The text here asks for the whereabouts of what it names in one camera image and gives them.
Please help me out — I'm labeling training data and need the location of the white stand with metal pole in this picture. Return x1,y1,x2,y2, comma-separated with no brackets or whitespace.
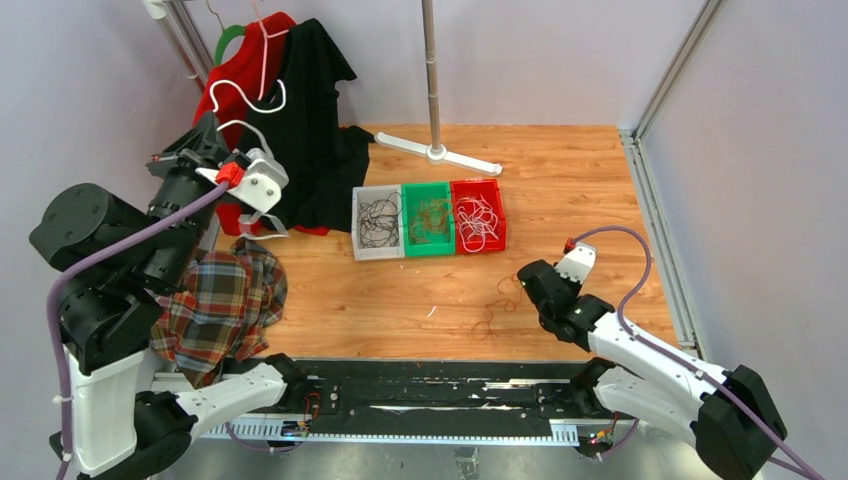
374,0,503,177

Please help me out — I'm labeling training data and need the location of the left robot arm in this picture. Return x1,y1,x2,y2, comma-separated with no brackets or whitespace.
29,113,307,479

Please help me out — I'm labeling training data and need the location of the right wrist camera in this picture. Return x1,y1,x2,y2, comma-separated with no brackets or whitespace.
554,238,597,284

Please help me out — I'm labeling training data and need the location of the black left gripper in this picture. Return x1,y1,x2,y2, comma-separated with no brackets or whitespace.
147,109,244,285

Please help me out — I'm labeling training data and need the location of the black t-shirt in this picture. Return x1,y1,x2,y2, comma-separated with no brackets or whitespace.
247,19,374,232

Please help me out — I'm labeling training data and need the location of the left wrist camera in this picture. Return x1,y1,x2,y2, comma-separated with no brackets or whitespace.
195,148,289,214

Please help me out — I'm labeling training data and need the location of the pink clothes hanger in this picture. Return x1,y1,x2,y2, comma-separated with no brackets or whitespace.
250,0,289,99

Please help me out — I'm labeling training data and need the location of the green clothes hanger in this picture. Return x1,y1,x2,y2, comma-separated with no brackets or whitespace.
213,25,246,66

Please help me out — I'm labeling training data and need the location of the green plastic bin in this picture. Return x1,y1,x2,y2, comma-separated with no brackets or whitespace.
401,182,456,257

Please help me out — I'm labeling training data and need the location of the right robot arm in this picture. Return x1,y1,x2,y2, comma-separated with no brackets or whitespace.
517,260,787,479

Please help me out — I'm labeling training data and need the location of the red t-shirt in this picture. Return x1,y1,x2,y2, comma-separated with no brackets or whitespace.
195,12,329,236

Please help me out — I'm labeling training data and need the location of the white plastic bin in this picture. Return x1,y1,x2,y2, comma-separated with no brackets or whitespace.
351,184,405,262

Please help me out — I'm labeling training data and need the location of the red plastic bin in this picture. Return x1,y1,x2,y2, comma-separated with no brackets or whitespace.
449,178,507,254

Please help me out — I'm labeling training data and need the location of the plaid flannel shirt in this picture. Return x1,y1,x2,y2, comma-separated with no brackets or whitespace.
150,239,288,389

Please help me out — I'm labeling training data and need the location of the black cable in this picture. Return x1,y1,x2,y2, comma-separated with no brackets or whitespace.
356,197,404,250

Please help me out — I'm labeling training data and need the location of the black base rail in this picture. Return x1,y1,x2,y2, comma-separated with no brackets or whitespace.
228,358,637,439

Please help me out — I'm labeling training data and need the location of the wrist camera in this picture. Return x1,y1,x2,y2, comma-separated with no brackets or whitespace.
554,238,597,284
195,148,289,214

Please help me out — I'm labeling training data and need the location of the clothes rack metal frame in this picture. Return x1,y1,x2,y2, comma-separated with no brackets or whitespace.
141,0,213,93

